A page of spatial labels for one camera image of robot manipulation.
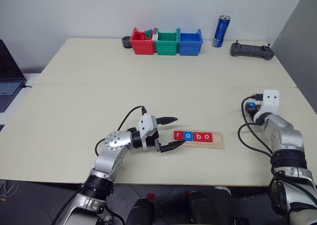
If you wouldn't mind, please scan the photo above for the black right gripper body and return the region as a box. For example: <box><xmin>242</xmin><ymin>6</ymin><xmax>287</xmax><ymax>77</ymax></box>
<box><xmin>254</xmin><ymin>102</ymin><xmax>262</xmax><ymax>123</ymax></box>

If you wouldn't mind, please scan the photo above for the blue plastic storage bin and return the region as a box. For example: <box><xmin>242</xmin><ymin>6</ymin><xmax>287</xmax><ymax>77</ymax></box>
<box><xmin>178</xmin><ymin>29</ymin><xmax>204</xmax><ymax>56</ymax></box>

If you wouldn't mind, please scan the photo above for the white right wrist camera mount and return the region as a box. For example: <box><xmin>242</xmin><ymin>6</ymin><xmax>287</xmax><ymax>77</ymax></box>
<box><xmin>254</xmin><ymin>89</ymin><xmax>281</xmax><ymax>120</ymax></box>

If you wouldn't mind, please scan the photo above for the long wooden letter tray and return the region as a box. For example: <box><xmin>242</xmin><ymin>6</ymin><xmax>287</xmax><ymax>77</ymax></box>
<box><xmin>172</xmin><ymin>130</ymin><xmax>225</xmax><ymax>150</ymax></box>

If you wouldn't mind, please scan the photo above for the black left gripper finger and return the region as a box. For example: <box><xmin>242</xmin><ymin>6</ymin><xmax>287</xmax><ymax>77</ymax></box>
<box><xmin>156</xmin><ymin>116</ymin><xmax>179</xmax><ymax>126</ymax></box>
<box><xmin>158</xmin><ymin>140</ymin><xmax>186</xmax><ymax>154</ymax></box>

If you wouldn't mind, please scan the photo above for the dark open laptop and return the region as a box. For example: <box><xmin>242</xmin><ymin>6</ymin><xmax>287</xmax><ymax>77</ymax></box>
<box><xmin>0</xmin><ymin>39</ymin><xmax>27</xmax><ymax>113</ymax></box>

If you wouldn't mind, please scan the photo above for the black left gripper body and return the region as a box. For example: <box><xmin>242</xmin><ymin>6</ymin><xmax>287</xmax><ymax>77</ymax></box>
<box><xmin>146</xmin><ymin>130</ymin><xmax>161</xmax><ymax>153</ymax></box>

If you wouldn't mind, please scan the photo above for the blue drink can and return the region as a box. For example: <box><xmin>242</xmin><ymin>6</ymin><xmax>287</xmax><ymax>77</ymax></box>
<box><xmin>211</xmin><ymin>14</ymin><xmax>231</xmax><ymax>48</ymax></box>

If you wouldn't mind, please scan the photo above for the grey handheld remote controller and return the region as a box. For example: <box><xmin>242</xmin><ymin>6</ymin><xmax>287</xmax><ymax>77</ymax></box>
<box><xmin>230</xmin><ymin>41</ymin><xmax>275</xmax><ymax>61</ymax></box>

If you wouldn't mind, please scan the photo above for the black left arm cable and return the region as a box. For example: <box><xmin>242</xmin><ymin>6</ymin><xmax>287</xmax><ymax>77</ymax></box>
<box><xmin>94</xmin><ymin>105</ymin><xmax>148</xmax><ymax>163</ymax></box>

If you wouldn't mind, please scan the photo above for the green plastic storage bin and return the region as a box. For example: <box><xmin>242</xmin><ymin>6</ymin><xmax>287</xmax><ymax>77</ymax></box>
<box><xmin>154</xmin><ymin>28</ymin><xmax>180</xmax><ymax>56</ymax></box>

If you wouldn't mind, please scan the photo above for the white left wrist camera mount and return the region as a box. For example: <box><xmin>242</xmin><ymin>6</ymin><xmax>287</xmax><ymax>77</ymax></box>
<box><xmin>137</xmin><ymin>113</ymin><xmax>158</xmax><ymax>150</ymax></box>

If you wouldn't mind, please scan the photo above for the black round cup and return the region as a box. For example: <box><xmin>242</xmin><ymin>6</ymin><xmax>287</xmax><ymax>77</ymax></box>
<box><xmin>121</xmin><ymin>36</ymin><xmax>133</xmax><ymax>49</ymax></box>

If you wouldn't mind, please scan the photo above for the dark rounded shape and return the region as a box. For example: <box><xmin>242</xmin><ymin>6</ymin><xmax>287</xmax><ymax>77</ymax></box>
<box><xmin>188</xmin><ymin>190</ymin><xmax>216</xmax><ymax>225</ymax></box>
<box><xmin>126</xmin><ymin>197</ymin><xmax>156</xmax><ymax>225</ymax></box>

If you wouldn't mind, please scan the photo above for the thin white cable bundle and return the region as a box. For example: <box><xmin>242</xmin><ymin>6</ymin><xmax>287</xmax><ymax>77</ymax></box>
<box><xmin>0</xmin><ymin>179</ymin><xmax>19</xmax><ymax>202</ymax></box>

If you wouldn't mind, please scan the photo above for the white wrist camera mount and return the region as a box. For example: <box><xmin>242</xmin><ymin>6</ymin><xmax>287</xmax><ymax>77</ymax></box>
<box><xmin>137</xmin><ymin>113</ymin><xmax>158</xmax><ymax>150</ymax></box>
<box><xmin>254</xmin><ymin>89</ymin><xmax>281</xmax><ymax>120</ymax></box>

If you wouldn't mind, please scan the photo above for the red plastic storage bin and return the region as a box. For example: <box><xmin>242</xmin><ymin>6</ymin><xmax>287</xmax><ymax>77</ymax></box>
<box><xmin>130</xmin><ymin>27</ymin><xmax>157</xmax><ymax>55</ymax></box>

